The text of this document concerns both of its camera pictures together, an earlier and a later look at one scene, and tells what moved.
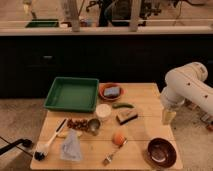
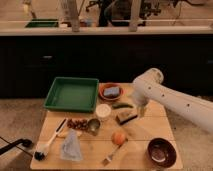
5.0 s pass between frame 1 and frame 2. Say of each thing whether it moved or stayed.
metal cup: stayed
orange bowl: stayed
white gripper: moved
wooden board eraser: stayed
